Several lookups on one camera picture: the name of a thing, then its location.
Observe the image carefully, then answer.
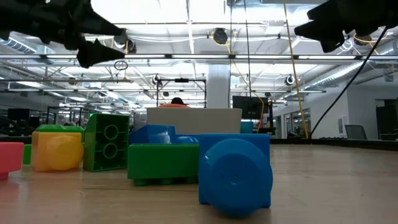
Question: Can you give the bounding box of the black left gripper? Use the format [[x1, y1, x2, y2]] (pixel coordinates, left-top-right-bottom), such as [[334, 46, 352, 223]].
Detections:
[[34, 0, 126, 69]]

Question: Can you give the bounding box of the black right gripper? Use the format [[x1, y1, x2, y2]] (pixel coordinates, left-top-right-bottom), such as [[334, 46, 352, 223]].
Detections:
[[293, 0, 398, 54]]

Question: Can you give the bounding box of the dark blue block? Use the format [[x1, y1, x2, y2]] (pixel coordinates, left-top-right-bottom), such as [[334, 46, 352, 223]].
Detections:
[[128, 124, 178, 146]]

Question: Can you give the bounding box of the green hollow-underside brick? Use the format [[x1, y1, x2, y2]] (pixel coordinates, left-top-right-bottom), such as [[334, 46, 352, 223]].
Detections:
[[83, 113, 131, 173]]

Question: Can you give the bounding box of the yellow single-stud block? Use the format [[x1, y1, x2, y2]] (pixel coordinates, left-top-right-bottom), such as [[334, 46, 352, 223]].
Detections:
[[30, 131, 85, 173]]

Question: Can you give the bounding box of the large blue notched block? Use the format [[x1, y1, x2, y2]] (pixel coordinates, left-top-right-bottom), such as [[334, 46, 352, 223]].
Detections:
[[175, 134, 200, 145]]

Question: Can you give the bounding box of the large green flat-stud brick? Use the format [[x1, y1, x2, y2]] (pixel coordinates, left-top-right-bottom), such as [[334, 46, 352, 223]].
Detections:
[[126, 143, 200, 187]]

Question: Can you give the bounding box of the blue single-stud block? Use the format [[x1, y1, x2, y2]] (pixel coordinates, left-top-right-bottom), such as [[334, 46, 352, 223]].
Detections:
[[198, 133, 274, 218]]

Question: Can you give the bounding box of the green round two-stud block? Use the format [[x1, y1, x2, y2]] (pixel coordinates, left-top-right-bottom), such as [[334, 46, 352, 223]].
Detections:
[[22, 124, 85, 166]]

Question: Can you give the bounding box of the small black background monitor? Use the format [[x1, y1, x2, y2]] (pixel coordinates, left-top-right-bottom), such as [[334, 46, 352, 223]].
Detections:
[[7, 108, 30, 121]]

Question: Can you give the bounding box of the grey office chair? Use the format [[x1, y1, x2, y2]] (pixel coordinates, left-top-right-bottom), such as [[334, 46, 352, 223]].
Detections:
[[344, 124, 368, 140]]

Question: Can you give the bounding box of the black cabinet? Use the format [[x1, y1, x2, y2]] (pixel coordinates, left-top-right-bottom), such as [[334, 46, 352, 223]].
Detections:
[[374, 98, 398, 141]]

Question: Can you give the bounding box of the blue plastic bin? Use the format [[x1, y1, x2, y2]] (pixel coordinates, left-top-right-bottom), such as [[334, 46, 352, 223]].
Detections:
[[239, 121, 254, 134]]

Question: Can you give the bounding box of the red-orange flat brick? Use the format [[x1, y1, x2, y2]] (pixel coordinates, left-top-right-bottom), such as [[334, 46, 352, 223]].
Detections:
[[0, 141, 25, 180]]

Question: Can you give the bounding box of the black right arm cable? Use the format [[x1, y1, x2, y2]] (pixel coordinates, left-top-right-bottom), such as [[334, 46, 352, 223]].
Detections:
[[309, 26, 389, 139]]

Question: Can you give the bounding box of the black background rig frame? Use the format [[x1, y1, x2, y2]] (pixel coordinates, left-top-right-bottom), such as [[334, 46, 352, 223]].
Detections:
[[155, 77, 208, 109]]

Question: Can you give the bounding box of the yellow hanging cable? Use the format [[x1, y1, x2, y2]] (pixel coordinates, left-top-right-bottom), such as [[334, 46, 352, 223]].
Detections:
[[282, 0, 310, 139]]

